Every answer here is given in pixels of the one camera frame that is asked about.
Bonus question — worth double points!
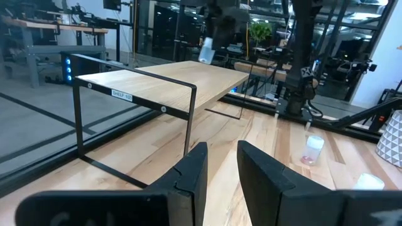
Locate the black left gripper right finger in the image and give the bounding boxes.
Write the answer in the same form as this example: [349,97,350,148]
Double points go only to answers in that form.
[237,140,402,226]

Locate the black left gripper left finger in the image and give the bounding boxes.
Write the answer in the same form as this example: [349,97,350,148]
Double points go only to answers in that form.
[14,141,209,226]

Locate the clear plastic pill bottle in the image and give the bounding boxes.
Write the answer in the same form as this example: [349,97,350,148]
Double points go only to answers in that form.
[197,36,217,65]

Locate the large translucent white pill bottle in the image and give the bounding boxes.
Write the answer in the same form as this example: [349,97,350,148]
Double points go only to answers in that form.
[353,173,386,191]

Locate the white shelf label sticker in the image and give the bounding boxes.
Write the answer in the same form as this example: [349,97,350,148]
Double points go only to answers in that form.
[111,89,133,103]

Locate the green leafy potted plant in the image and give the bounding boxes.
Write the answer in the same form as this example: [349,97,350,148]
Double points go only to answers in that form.
[249,21,273,48]

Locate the wooden background table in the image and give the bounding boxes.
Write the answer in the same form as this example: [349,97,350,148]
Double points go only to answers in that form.
[234,58,320,89]

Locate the black hanging monitor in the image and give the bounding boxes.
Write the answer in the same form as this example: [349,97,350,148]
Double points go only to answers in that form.
[102,0,122,12]

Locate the white geometric patterned container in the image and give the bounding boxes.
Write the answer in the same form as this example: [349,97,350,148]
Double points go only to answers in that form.
[376,109,402,168]

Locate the black computer blue lights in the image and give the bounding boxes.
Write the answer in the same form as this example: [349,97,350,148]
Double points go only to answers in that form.
[60,51,106,85]

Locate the wooden workbench grey legs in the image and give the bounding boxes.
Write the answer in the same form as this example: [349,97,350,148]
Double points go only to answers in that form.
[0,15,109,89]

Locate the wooden table black frame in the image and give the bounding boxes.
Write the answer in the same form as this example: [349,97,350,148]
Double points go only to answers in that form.
[71,53,254,189]

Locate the black metal frame strut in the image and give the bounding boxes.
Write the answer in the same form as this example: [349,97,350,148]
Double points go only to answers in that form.
[329,97,402,132]

